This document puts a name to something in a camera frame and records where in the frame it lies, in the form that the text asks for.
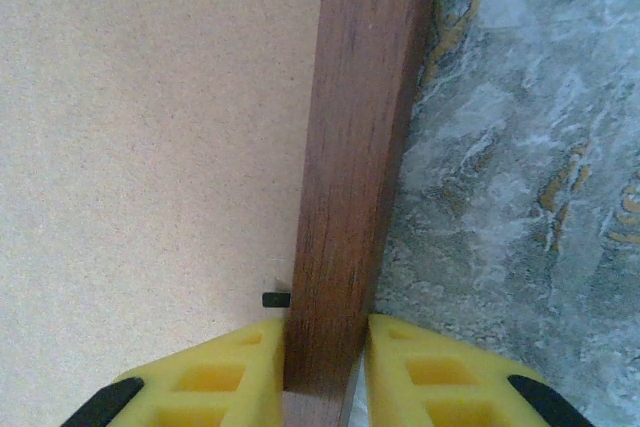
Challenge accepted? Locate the brown fibreboard backing board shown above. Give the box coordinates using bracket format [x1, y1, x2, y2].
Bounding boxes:
[0, 0, 326, 427]

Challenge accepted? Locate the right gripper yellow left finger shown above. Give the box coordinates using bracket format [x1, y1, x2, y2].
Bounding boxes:
[59, 316, 286, 427]

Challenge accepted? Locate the small black retaining tab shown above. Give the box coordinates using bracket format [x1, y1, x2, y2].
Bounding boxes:
[261, 291, 292, 309]

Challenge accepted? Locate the brown wooden picture frame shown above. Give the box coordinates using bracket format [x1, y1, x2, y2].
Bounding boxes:
[282, 0, 447, 427]

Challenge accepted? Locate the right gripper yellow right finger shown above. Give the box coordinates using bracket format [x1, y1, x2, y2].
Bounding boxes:
[362, 313, 599, 427]

